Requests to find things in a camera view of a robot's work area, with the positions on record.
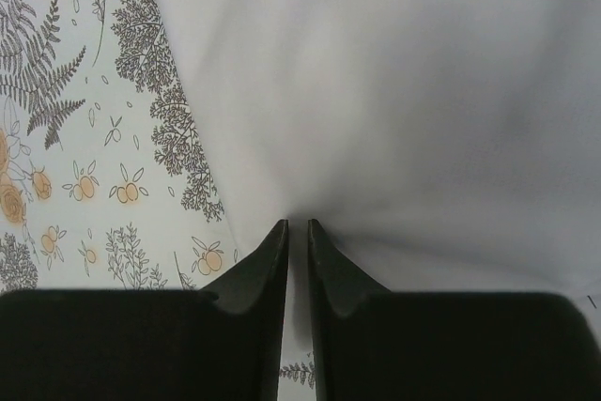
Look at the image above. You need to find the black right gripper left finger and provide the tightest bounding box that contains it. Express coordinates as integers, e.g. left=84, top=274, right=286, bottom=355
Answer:
left=1, top=220, right=289, bottom=400

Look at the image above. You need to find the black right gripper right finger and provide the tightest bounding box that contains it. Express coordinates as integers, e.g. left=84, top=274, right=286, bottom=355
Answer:
left=308, top=220, right=600, bottom=400

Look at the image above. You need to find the floral patterned table mat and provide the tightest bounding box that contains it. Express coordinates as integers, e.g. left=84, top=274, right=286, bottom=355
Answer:
left=1, top=0, right=316, bottom=400

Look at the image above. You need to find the white t shirt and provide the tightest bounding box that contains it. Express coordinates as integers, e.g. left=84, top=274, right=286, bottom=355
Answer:
left=157, top=0, right=600, bottom=356

